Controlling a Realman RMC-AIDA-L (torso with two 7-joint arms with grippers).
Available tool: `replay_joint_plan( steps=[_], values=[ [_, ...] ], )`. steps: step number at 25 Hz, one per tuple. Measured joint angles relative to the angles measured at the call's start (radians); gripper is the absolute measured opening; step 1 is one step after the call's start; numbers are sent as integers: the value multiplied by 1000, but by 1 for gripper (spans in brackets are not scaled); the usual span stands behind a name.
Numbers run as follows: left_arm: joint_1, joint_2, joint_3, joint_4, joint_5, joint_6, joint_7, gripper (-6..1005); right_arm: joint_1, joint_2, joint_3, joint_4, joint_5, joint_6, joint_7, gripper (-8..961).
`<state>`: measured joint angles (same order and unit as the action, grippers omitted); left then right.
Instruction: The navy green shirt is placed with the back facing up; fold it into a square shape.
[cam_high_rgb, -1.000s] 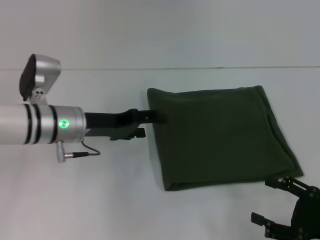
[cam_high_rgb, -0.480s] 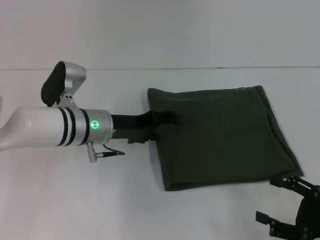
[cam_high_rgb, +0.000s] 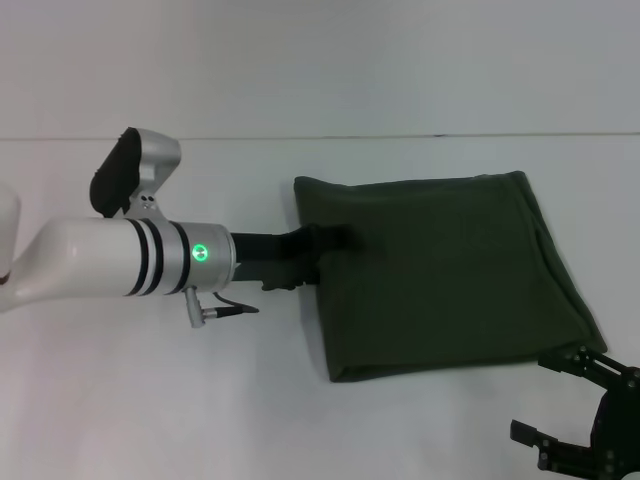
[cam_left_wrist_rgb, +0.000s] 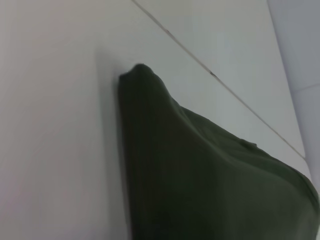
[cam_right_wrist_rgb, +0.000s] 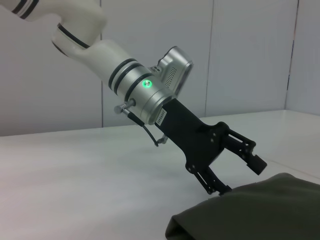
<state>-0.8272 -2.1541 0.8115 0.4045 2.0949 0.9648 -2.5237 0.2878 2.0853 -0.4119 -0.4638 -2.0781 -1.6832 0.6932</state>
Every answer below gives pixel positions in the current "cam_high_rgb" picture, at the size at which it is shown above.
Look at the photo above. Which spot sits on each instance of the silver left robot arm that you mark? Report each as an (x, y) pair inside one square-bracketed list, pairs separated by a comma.
[(100, 255)]

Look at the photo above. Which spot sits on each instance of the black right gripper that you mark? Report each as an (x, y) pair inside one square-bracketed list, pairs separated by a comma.
[(617, 425)]

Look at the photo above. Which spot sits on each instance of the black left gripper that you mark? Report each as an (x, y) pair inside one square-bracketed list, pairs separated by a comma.
[(265, 247)]

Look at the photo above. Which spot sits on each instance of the dark green t-shirt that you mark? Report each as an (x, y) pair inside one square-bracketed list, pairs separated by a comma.
[(440, 275)]

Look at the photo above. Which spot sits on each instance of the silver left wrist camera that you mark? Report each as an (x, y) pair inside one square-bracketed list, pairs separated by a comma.
[(132, 170)]

